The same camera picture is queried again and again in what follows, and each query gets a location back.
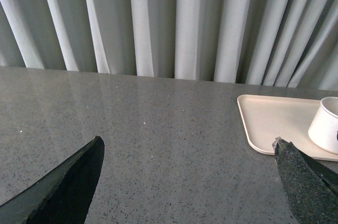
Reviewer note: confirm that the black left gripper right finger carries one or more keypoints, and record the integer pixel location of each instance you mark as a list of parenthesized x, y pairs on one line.
[(310, 187)]

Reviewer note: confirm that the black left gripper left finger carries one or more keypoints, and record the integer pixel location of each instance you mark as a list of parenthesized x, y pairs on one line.
[(64, 195)]

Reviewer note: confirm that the white smiley face mug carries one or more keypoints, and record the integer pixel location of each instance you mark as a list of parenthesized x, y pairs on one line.
[(323, 129)]

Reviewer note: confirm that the beige rectangular plastic tray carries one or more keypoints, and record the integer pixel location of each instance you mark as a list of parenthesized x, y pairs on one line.
[(266, 117)]

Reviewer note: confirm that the grey pleated curtain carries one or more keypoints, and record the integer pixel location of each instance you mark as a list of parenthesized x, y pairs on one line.
[(281, 43)]

